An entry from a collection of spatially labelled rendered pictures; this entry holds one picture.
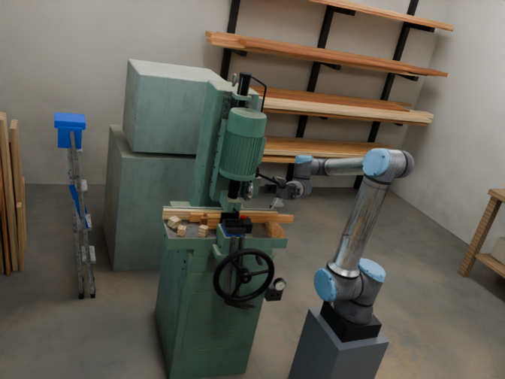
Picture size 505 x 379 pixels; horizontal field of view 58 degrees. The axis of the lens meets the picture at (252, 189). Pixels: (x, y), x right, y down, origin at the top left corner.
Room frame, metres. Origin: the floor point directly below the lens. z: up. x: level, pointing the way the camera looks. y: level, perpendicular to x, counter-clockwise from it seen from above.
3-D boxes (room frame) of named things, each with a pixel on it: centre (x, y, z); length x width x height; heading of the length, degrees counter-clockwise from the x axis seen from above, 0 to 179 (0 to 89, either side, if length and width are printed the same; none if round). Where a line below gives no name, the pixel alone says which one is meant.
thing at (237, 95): (2.16, 0.14, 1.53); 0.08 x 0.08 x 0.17; 23
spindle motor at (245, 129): (2.03, 0.09, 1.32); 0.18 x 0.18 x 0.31
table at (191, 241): (1.93, 0.07, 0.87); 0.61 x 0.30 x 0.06; 113
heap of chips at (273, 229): (2.04, -0.15, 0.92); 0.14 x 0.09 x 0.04; 23
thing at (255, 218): (2.07, 0.01, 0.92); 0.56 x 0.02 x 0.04; 113
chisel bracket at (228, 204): (2.05, 0.10, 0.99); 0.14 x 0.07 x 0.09; 23
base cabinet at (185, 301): (2.14, 0.14, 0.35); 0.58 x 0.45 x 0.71; 23
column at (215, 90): (2.30, 0.21, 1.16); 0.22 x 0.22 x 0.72; 23
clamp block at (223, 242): (1.85, 0.04, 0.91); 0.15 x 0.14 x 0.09; 113
